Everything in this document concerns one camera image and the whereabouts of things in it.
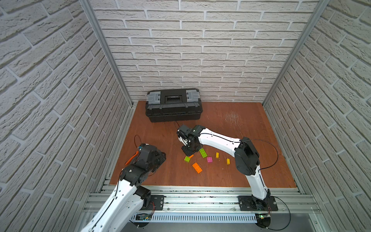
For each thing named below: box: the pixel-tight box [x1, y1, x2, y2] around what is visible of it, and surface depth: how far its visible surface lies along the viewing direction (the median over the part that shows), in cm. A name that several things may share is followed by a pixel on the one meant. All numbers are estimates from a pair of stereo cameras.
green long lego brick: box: [199, 147, 208, 159], surface depth 94 cm
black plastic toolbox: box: [145, 88, 203, 123], surface depth 100 cm
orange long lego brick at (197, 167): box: [191, 161, 203, 174], surface depth 87 cm
